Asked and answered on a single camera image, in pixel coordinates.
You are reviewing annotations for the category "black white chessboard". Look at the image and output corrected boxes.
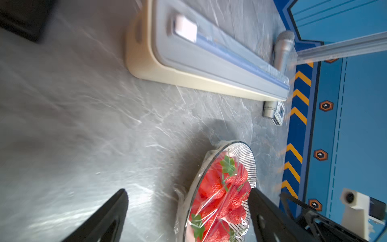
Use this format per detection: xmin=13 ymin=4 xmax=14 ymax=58
xmin=1 ymin=0 xmax=57 ymax=42

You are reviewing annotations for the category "small white digital timer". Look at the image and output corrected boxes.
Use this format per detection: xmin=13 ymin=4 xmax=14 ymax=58
xmin=273 ymin=101 xmax=285 ymax=126

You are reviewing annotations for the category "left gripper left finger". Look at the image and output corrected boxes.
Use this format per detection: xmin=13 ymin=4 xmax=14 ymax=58
xmin=64 ymin=189 xmax=129 ymax=242

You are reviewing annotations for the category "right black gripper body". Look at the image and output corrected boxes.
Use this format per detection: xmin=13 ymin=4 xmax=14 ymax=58
xmin=280 ymin=192 xmax=365 ymax=242

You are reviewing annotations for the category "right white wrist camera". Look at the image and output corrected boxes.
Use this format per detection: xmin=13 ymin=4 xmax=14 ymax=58
xmin=340 ymin=188 xmax=387 ymax=242

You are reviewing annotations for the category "right aluminium frame post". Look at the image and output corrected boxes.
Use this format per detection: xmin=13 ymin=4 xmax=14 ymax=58
xmin=296 ymin=32 xmax=387 ymax=65

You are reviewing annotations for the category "silver microphone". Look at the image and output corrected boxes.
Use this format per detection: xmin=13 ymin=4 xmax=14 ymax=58
xmin=263 ymin=30 xmax=295 ymax=120

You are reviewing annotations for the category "clear plastic wrap sheet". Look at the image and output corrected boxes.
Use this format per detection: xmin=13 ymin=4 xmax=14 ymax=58
xmin=173 ymin=139 xmax=258 ymax=242

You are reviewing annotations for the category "red strawberries pile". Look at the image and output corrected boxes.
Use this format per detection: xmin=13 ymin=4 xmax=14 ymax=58
xmin=185 ymin=151 xmax=252 ymax=242

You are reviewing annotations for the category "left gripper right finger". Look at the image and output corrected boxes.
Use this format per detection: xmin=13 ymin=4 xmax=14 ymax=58
xmin=248 ymin=188 xmax=317 ymax=242

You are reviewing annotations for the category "cream plastic wrap dispenser box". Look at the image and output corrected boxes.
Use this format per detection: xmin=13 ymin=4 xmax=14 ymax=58
xmin=126 ymin=1 xmax=290 ymax=101

